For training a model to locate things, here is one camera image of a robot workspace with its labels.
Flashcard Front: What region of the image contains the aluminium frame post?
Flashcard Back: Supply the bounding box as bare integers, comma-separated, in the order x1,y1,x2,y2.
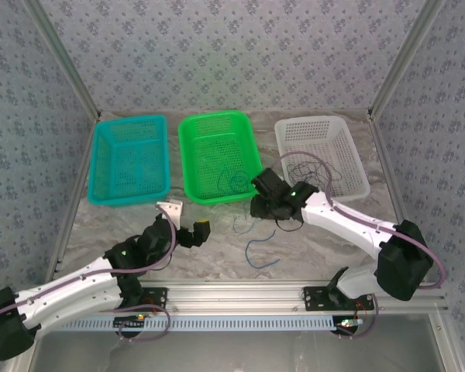
367,0,446,119
25,0,102,119

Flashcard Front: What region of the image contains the white plastic basket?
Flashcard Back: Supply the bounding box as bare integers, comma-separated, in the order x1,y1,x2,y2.
274,115,370,203

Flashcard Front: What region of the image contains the aluminium table side rail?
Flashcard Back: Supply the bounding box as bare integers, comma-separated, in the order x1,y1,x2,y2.
42,115,102,288
371,115,427,282

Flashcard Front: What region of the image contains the thin blue cable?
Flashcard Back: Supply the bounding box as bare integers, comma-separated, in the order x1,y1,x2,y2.
232,201,277,269
216,168,250,195

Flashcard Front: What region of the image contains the white slotted cable tray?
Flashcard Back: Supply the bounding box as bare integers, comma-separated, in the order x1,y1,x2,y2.
60,315,363,332

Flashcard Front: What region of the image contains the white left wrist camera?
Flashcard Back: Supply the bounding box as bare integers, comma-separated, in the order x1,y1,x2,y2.
156,199,184,226

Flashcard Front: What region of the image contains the teal plastic basket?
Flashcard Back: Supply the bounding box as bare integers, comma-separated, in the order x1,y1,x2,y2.
87,113,171,206

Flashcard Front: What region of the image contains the green plastic basket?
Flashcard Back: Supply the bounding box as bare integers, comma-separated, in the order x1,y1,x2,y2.
177,110,264,205

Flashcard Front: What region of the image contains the thin dark purple cable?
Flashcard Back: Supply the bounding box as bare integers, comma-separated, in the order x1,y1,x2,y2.
286,153,342,191

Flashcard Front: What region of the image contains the aluminium mounting rail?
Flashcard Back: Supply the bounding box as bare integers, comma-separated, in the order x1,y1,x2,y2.
137,281,449,313

